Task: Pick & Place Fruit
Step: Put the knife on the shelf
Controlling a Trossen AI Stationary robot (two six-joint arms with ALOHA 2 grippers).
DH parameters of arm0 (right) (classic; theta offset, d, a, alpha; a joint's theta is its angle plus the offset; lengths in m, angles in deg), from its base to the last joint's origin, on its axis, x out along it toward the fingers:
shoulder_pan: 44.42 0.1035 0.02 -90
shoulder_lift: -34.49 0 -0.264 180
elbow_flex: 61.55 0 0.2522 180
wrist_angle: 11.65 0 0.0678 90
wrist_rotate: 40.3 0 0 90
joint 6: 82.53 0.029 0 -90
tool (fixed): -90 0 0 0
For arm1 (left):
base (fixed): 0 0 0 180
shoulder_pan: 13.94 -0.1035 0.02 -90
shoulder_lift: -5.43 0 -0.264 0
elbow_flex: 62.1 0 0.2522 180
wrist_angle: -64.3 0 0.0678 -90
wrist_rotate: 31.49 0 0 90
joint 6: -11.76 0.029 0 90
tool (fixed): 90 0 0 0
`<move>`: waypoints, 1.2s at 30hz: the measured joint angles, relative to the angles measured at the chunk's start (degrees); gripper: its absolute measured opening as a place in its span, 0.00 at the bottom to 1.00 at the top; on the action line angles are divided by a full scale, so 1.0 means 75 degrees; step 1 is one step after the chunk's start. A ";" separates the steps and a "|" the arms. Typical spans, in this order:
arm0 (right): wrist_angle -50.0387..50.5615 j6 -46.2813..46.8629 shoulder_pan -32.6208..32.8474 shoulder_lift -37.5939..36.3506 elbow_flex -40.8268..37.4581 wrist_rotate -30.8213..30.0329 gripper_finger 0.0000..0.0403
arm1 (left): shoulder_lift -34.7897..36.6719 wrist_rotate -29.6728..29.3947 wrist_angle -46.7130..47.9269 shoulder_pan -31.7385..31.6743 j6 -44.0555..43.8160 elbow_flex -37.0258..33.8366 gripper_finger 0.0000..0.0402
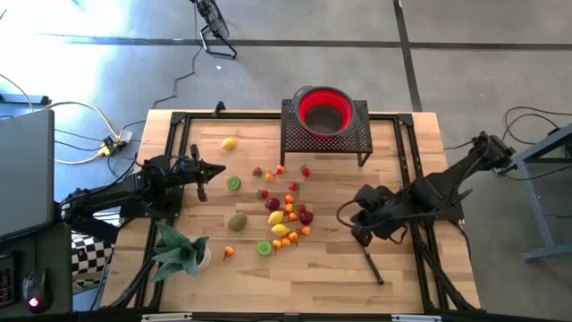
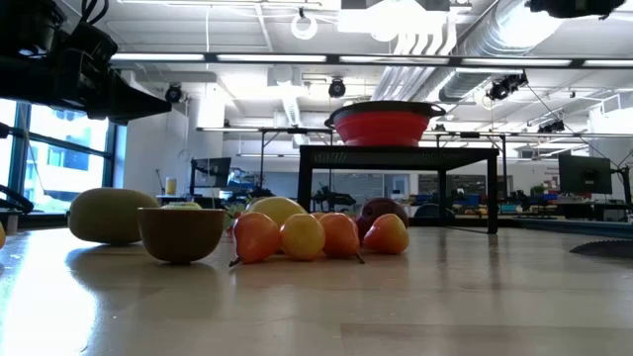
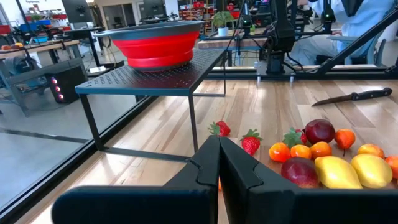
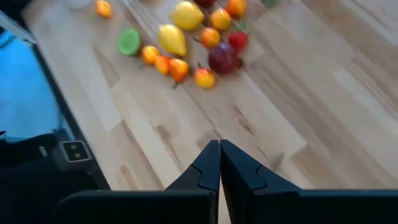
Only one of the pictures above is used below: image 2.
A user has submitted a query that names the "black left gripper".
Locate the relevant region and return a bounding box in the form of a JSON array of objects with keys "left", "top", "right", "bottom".
[{"left": 48, "top": 56, "right": 172, "bottom": 125}]

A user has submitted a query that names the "red collapsible colander bowl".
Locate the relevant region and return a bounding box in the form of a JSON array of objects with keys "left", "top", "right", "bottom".
[{"left": 323, "top": 100, "right": 447, "bottom": 147}]

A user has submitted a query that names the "dark red plastic plum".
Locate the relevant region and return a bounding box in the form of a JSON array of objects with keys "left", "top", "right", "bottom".
[{"left": 355, "top": 197, "right": 410, "bottom": 238}]

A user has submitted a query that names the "small orange plastic pear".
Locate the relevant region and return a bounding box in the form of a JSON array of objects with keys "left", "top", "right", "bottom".
[
  {"left": 363, "top": 213, "right": 410, "bottom": 256},
  {"left": 227, "top": 211, "right": 282, "bottom": 268},
  {"left": 279, "top": 213, "right": 327, "bottom": 262},
  {"left": 318, "top": 212, "right": 366, "bottom": 265}
]

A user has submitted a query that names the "large window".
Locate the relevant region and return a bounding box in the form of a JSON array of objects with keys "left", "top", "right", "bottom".
[{"left": 0, "top": 98, "right": 120, "bottom": 215}]

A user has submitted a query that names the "black overhead light bar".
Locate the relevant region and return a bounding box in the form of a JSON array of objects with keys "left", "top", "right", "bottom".
[{"left": 109, "top": 50, "right": 633, "bottom": 69}]

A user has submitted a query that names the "black computer monitor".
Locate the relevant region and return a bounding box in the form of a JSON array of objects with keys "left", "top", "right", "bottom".
[
  {"left": 558, "top": 153, "right": 613, "bottom": 196},
  {"left": 191, "top": 156, "right": 232, "bottom": 189}
]

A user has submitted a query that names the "green mango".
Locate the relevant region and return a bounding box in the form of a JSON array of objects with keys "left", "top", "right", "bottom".
[{"left": 67, "top": 187, "right": 160, "bottom": 246}]

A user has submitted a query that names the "yellow plastic lemon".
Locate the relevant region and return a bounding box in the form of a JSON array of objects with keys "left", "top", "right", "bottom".
[{"left": 245, "top": 196, "right": 309, "bottom": 228}]

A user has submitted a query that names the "black perforated metal shelf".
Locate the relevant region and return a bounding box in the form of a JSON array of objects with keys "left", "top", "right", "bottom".
[{"left": 298, "top": 144, "right": 500, "bottom": 235}]

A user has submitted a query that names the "silver ventilation duct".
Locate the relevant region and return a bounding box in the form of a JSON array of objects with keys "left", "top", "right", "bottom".
[{"left": 437, "top": 0, "right": 565, "bottom": 103}]

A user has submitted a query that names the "black background rig frame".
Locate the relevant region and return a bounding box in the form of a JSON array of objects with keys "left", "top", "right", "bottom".
[{"left": 197, "top": 126, "right": 333, "bottom": 199}]

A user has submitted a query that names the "black curved cable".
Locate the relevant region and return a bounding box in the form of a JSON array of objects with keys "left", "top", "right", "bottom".
[{"left": 0, "top": 183, "right": 35, "bottom": 215}]

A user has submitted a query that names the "white ceiling ring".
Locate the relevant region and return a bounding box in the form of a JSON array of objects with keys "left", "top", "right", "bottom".
[{"left": 290, "top": 10, "right": 319, "bottom": 42}]

